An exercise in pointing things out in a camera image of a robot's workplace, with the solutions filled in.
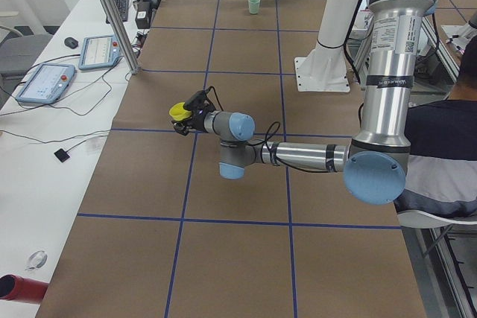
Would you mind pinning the near blue teach pendant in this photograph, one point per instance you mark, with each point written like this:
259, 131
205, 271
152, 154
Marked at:
47, 84

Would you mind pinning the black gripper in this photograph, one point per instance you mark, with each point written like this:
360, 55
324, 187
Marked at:
197, 121

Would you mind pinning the far blue teach pendant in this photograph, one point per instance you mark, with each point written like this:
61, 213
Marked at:
99, 52

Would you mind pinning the red cylinder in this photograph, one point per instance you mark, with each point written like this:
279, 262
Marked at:
19, 289

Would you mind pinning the small black square pad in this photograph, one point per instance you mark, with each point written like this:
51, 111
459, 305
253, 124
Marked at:
62, 155

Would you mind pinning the green plastic cup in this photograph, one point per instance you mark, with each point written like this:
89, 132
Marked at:
253, 6

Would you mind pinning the clear tape roll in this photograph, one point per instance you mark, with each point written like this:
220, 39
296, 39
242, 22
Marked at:
36, 260

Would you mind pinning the black computer mouse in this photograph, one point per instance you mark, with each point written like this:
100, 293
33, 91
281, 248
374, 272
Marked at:
71, 42

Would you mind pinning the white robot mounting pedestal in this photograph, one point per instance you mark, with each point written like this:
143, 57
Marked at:
324, 69

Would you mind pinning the aluminium frame post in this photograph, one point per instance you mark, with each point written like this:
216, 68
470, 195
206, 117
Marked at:
119, 30

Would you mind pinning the grey office chair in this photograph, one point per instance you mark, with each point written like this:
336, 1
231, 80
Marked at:
19, 53

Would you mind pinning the black power adapter box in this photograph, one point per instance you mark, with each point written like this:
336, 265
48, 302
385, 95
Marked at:
143, 14

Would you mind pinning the seated person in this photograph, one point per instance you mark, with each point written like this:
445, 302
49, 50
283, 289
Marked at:
441, 178

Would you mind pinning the black keyboard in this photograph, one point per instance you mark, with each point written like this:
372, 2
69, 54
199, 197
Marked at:
123, 8

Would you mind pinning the yellow plastic cup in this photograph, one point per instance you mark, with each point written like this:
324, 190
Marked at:
179, 113

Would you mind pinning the white chair seat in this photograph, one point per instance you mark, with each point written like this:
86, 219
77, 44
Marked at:
423, 220

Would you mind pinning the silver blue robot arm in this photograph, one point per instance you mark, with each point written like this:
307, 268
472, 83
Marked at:
374, 164

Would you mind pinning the blue teach pendant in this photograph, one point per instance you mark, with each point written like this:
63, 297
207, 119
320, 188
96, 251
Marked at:
47, 84
99, 52

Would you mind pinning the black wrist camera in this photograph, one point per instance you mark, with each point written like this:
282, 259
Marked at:
198, 101

